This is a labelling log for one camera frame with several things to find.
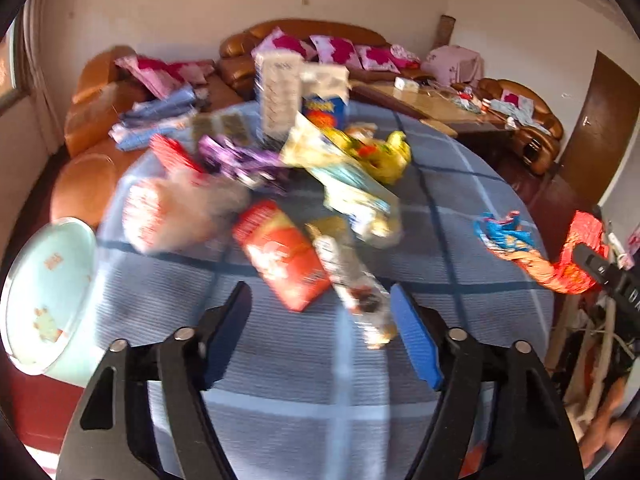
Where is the folded blue bedding stack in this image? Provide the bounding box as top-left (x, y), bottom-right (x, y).
top-left (109, 84), bottom-right (202, 152)

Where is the clear plastic wrapper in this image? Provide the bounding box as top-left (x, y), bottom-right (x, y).
top-left (306, 216), bottom-right (399, 347)

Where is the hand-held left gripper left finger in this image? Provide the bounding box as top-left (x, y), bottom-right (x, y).
top-left (56, 281), bottom-right (252, 480)

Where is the blue yellow juice carton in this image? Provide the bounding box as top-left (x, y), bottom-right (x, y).
top-left (299, 66), bottom-right (351, 132)

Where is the beige curtain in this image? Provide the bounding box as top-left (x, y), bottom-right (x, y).
top-left (21, 0), bottom-right (64, 157)

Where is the brown leather chaise sofa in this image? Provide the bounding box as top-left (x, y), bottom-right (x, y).
top-left (49, 45), bottom-right (223, 228)

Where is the window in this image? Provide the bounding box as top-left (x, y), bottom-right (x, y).
top-left (0, 15), bottom-right (32, 107)

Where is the white blue milk carton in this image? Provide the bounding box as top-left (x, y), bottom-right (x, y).
top-left (254, 51), bottom-right (304, 152)

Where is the red white crumpled bag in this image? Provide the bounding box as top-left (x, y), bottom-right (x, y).
top-left (121, 169), bottom-right (251, 255)

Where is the red orange wrapper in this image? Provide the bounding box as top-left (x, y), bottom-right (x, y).
top-left (542, 210), bottom-right (610, 295)

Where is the pale yellow plastic wrapper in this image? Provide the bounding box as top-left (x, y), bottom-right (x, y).
top-left (279, 112), bottom-right (402, 248)

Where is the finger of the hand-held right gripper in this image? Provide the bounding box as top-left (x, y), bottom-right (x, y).
top-left (574, 244), bottom-right (613, 286)

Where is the yellow plastic bag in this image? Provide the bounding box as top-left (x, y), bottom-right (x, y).
top-left (344, 129), bottom-right (412, 184)

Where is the pink floral pillow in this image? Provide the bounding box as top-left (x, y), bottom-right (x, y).
top-left (251, 29), bottom-right (317, 62)
top-left (309, 35), bottom-right (362, 69)
top-left (114, 56), bottom-right (217, 100)
top-left (354, 45), bottom-right (407, 72)

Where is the pink cloth covered chair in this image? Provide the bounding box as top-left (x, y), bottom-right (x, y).
top-left (421, 45), bottom-right (484, 87)

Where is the pink white armchair cushion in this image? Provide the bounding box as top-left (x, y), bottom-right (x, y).
top-left (499, 89), bottom-right (537, 117)

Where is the person's right hand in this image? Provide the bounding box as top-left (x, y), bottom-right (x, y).
top-left (579, 375), bottom-right (635, 467)

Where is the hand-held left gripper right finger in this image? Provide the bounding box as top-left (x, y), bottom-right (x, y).
top-left (389, 282), bottom-right (586, 480)

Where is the flat dark tan packet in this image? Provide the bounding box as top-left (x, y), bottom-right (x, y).
top-left (191, 111), bottom-right (252, 142)

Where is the purple wrapper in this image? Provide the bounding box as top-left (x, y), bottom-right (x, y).
top-left (196, 134), bottom-right (292, 195)

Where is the brown woven cylinder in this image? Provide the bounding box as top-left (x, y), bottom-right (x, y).
top-left (434, 15), bottom-right (457, 52)

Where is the small pink dotted pillow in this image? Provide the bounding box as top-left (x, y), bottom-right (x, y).
top-left (390, 43), bottom-right (422, 69)

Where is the wooden coffee table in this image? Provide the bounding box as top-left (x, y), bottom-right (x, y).
top-left (349, 79), bottom-right (522, 137)

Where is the red snack box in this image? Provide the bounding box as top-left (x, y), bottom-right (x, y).
top-left (231, 200), bottom-right (334, 312)

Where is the blue checkered tablecloth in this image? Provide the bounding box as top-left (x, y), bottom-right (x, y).
top-left (96, 100), bottom-right (557, 480)

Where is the light green enamel basin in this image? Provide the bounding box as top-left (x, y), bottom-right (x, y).
top-left (0, 216), bottom-right (99, 389)

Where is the brown wooden door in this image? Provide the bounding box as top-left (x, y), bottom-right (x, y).
top-left (556, 50), bottom-right (640, 207)

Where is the brown leather armchair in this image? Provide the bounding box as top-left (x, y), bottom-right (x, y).
top-left (476, 77), bottom-right (565, 177)

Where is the red flat packet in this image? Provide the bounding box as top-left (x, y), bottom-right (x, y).
top-left (149, 134), bottom-right (207, 177)

